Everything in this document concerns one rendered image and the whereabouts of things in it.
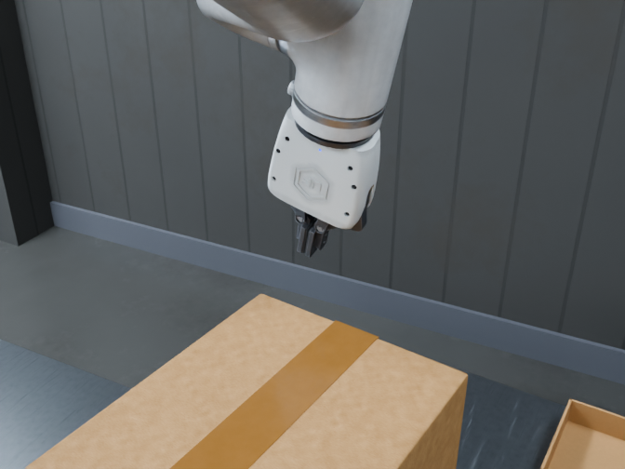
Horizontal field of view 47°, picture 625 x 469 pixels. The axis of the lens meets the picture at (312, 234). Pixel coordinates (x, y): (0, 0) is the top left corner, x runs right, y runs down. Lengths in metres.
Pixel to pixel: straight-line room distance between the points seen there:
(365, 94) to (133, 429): 0.34
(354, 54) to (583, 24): 1.60
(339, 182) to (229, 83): 1.97
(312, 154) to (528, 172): 1.67
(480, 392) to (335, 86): 0.64
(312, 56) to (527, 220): 1.81
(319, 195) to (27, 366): 0.66
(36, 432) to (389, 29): 0.75
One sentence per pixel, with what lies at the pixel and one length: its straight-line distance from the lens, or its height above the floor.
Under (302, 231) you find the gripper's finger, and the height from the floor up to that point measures 1.19.
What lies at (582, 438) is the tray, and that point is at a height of 0.83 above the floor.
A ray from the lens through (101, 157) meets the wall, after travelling 3.14.
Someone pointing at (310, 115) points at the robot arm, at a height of 1.34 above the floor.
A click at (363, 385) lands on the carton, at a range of 0.65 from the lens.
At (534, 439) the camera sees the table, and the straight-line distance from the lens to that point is 1.06.
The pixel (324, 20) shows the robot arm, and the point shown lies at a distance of 0.43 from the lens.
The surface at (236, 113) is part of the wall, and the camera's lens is 2.64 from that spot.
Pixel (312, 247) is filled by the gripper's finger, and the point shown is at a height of 1.17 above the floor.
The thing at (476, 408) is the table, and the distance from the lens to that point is 1.08.
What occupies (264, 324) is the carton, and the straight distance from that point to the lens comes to 0.72.
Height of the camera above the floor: 1.54
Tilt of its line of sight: 28 degrees down
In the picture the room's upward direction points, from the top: straight up
